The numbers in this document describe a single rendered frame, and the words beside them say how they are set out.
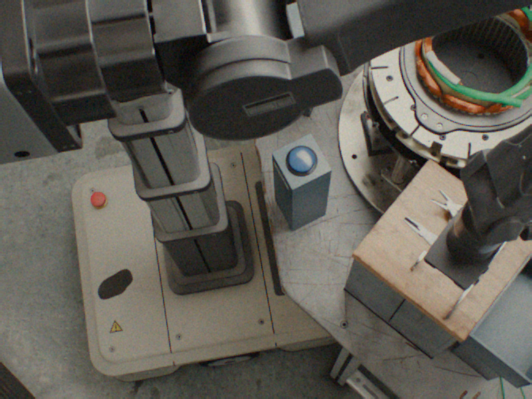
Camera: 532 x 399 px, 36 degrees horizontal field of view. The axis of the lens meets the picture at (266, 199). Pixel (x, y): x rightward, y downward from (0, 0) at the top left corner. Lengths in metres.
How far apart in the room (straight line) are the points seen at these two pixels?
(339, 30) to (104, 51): 0.14
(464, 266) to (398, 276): 0.22
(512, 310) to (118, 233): 1.10
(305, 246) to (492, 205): 0.72
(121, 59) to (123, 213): 1.62
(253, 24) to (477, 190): 0.41
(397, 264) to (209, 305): 0.88
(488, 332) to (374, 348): 0.26
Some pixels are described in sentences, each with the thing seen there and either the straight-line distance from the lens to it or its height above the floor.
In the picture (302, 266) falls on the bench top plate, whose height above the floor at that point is 0.78.
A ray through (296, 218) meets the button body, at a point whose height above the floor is 0.86.
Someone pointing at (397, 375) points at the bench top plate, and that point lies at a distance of 1.48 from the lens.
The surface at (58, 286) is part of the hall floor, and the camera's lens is 2.38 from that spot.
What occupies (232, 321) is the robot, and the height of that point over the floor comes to 0.26.
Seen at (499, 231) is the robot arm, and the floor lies 1.43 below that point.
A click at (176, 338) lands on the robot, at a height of 0.26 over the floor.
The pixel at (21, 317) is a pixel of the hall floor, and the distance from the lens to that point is 2.39.
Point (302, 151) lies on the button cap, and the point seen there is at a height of 1.04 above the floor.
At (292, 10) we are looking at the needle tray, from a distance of 1.41.
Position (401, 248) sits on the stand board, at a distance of 1.23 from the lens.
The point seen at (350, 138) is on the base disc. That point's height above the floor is 0.80.
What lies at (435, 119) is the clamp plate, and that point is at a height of 1.10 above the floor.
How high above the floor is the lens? 2.25
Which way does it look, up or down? 73 degrees down
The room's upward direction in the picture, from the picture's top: 6 degrees counter-clockwise
